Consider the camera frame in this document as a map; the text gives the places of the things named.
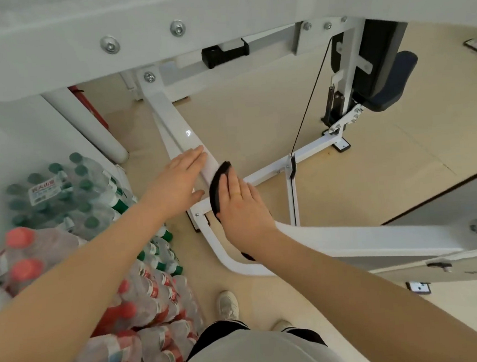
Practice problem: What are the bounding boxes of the black steel machine cable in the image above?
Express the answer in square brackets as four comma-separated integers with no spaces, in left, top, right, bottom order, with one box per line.
[281,37,342,159]

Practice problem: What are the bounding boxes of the black ribbed rubber grip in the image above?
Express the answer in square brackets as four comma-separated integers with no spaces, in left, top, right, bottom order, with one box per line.
[200,37,251,70]

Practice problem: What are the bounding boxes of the person's right forearm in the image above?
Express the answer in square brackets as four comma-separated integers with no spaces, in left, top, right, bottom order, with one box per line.
[246,213,477,362]

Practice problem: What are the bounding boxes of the person's left forearm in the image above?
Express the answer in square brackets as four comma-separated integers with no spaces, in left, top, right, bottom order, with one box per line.
[0,200,183,362]

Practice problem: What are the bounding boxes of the person's right hand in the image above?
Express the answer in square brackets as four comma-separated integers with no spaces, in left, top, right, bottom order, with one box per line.
[212,164,280,255]

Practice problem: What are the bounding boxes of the black padded seat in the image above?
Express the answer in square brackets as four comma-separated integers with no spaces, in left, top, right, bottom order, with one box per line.
[360,49,423,114]

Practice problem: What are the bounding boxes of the white vertical pipe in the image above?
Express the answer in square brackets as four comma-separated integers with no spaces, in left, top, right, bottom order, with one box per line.
[41,83,130,170]

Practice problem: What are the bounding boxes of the stack of water bottle packs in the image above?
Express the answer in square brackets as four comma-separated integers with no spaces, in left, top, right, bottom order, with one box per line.
[0,143,208,362]

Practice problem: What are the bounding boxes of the white sneaker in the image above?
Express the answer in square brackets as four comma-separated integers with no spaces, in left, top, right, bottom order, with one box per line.
[216,290,241,322]
[270,319,294,334]

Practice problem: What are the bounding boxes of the red fire extinguisher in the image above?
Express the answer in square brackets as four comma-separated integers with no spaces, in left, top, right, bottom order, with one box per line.
[68,82,111,133]

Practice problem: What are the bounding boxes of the dark grey cleaning cloth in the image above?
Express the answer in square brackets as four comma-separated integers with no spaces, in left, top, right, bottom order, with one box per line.
[206,158,256,265]

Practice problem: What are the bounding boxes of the black shorts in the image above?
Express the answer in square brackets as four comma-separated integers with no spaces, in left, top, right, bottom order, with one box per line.
[183,312,329,362]

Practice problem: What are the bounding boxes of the white gym machine frame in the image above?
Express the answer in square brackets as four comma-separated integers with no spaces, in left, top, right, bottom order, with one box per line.
[0,0,477,330]

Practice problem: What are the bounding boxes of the person's left hand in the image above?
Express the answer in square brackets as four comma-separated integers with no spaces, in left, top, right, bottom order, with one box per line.
[137,144,213,220]

